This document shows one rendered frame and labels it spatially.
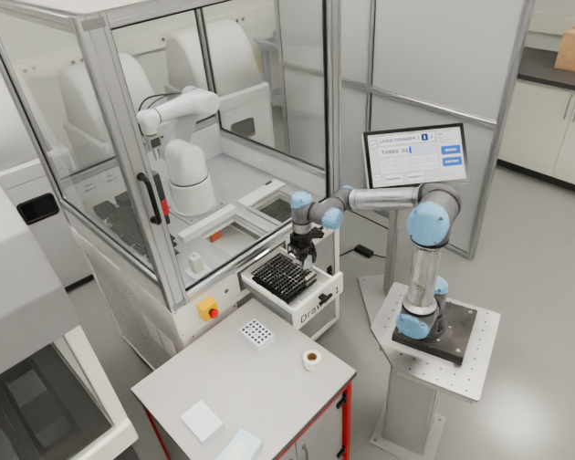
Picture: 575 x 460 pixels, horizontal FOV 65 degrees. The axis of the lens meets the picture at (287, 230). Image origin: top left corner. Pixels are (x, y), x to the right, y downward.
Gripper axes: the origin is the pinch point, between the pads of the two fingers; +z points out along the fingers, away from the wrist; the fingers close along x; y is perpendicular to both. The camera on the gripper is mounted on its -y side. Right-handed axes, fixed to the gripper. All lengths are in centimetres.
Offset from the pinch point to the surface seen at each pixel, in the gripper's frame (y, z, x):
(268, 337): 27.2, 17.7, 3.7
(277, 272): 3.4, 11.1, -15.2
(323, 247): -38, 28, -24
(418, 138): -94, -18, -8
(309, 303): 10.6, 6.4, 10.9
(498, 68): -160, -37, -1
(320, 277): -6.9, 11.4, 1.3
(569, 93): -290, 15, 9
